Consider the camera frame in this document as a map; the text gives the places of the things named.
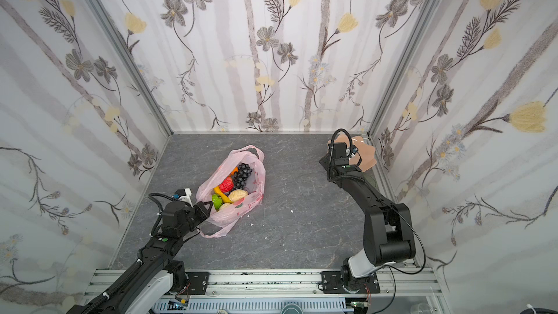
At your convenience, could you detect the pink scalloped bowl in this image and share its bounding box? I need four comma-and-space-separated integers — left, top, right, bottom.
349, 136, 377, 172

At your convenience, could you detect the pink plastic bag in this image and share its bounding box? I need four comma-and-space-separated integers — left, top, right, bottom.
196, 145, 267, 238

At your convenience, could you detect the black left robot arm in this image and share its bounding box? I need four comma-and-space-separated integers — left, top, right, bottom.
68, 193, 214, 313

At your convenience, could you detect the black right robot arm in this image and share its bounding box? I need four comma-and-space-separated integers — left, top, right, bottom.
320, 129, 426, 293

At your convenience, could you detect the green fake custard apple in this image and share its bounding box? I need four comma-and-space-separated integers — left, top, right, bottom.
212, 193, 223, 211

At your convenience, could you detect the yellow fake banana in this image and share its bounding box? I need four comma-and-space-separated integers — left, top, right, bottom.
214, 186, 232, 204

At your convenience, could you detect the pale yellow fake fruit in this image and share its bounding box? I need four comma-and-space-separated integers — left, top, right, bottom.
219, 203, 232, 211

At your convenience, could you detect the red fake strawberry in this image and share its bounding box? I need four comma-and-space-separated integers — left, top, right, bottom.
219, 177, 235, 194

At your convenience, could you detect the beige fake potato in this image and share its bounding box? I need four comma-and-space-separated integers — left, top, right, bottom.
228, 189, 248, 203

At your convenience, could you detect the orange fake fruit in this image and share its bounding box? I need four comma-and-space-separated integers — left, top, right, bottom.
229, 167, 239, 176

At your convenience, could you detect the dark fake grape bunch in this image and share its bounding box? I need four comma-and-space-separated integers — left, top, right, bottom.
231, 163, 253, 190

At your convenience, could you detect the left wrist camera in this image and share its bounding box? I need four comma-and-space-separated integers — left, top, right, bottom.
173, 188, 193, 206

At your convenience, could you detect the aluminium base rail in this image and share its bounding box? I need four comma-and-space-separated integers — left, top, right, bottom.
80, 267, 450, 314

